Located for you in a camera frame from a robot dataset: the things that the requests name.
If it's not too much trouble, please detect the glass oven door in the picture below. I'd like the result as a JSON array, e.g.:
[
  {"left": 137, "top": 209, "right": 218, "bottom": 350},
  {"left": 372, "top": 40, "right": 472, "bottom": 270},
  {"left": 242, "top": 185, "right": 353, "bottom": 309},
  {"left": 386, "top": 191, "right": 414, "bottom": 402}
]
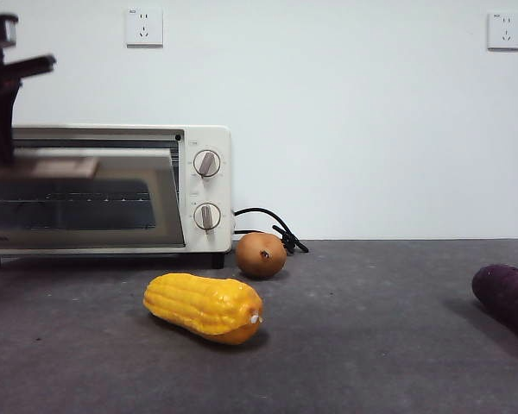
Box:
[{"left": 0, "top": 148, "right": 186, "bottom": 250}]

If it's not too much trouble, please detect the brown potato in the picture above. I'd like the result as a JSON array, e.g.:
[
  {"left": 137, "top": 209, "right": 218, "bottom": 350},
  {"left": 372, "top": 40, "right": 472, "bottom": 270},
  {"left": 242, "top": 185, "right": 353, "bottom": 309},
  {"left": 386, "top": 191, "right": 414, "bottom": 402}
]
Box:
[{"left": 235, "top": 231, "right": 288, "bottom": 279}]

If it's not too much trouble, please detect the white toaster oven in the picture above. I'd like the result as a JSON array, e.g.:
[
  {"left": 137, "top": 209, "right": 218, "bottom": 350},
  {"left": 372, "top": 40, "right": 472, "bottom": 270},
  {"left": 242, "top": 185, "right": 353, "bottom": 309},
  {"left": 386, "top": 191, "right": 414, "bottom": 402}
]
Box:
[{"left": 0, "top": 123, "right": 233, "bottom": 271}]

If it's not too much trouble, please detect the round oven knob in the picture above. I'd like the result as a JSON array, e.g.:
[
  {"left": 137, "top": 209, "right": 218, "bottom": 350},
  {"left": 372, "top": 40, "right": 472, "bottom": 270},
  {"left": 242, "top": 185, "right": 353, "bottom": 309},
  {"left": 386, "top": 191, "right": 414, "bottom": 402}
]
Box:
[
  {"left": 193, "top": 149, "right": 223, "bottom": 179},
  {"left": 193, "top": 201, "right": 223, "bottom": 234}
]

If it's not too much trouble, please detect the purple sweet potato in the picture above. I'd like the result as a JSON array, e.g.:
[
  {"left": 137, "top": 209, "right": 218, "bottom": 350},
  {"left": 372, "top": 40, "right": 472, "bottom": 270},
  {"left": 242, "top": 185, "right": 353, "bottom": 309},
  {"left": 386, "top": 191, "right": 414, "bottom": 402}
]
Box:
[{"left": 471, "top": 264, "right": 518, "bottom": 350}]

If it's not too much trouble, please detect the yellow corn cob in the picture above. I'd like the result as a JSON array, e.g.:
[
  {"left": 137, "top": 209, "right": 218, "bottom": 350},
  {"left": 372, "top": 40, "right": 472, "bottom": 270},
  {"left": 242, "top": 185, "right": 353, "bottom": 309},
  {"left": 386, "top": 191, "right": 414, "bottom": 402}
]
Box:
[{"left": 142, "top": 273, "right": 264, "bottom": 346}]

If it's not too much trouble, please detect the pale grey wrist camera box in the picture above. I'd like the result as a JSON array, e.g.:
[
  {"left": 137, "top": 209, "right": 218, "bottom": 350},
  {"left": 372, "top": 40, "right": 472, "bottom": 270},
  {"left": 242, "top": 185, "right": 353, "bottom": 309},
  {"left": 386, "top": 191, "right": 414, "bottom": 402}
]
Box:
[{"left": 3, "top": 20, "right": 19, "bottom": 47}]

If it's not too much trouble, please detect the white wall socket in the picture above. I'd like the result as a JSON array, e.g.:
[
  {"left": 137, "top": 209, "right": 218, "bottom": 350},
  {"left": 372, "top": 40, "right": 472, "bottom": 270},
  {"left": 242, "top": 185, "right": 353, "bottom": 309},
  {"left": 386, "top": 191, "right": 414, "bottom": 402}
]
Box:
[
  {"left": 126, "top": 7, "right": 164, "bottom": 48},
  {"left": 486, "top": 11, "right": 518, "bottom": 52}
]

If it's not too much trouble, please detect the black power cable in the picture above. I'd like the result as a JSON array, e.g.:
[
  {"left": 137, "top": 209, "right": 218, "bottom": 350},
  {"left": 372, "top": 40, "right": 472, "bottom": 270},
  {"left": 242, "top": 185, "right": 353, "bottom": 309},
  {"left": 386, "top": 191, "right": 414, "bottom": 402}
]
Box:
[{"left": 232, "top": 207, "right": 310, "bottom": 255}]

